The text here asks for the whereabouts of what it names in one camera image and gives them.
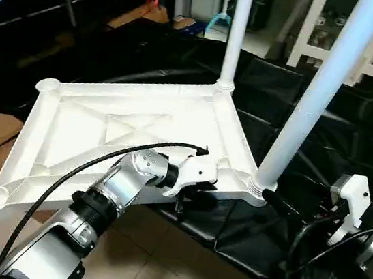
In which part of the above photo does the white plastic table top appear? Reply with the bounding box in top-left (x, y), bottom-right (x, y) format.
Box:
top-left (0, 53), bottom-right (291, 256)

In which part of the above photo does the white plastic table leg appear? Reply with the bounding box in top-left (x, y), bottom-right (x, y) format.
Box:
top-left (245, 0), bottom-right (373, 209)
top-left (215, 0), bottom-right (255, 97)

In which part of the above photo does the black mat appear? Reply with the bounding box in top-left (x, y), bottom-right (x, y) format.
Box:
top-left (0, 0), bottom-right (373, 279)

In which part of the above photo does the blue box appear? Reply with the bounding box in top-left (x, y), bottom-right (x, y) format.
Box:
top-left (182, 18), bottom-right (210, 39)

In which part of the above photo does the teal and white pole tool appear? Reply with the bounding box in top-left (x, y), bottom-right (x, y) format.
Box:
top-left (207, 0), bottom-right (235, 33)

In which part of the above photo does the grey metal post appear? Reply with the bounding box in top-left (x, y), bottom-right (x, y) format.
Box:
top-left (59, 0), bottom-right (82, 29)

